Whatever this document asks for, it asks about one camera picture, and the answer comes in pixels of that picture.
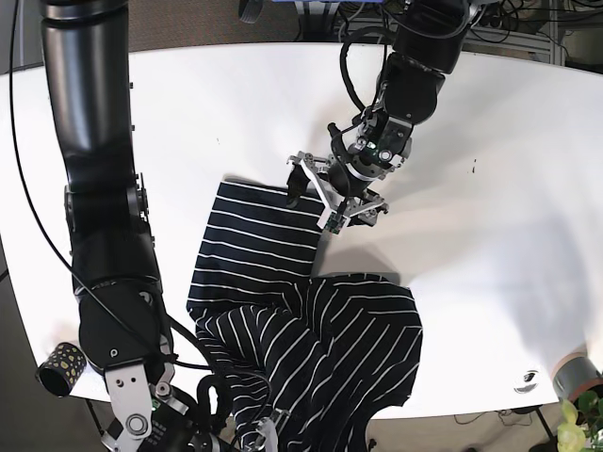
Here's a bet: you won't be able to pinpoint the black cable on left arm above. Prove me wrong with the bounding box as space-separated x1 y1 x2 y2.
337 23 397 123

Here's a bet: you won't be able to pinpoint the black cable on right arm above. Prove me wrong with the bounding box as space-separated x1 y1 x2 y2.
6 0 218 378

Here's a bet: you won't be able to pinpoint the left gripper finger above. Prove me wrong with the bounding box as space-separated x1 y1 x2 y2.
354 204 387 227
285 166 310 209

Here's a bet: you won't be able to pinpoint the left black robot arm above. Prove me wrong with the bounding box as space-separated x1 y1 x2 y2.
286 1 483 234

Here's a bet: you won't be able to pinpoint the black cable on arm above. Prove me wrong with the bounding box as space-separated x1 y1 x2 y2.
6 0 218 378
337 23 397 123

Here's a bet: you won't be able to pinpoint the right metal table grommet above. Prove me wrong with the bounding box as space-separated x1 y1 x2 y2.
513 369 541 395

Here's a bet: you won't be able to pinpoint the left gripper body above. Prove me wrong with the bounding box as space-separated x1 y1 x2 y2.
288 152 389 234

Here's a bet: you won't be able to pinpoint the black floral cup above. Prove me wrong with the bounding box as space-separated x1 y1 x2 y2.
36 342 88 397

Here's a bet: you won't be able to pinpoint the black white striped T-shirt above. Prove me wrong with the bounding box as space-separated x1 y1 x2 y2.
187 181 423 451

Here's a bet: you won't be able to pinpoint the grey plant pot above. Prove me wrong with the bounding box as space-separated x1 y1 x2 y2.
551 352 602 402

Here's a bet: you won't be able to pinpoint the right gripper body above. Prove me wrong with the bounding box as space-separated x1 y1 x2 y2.
212 408 284 452

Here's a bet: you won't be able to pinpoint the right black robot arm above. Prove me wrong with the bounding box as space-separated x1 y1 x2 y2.
41 1 232 451

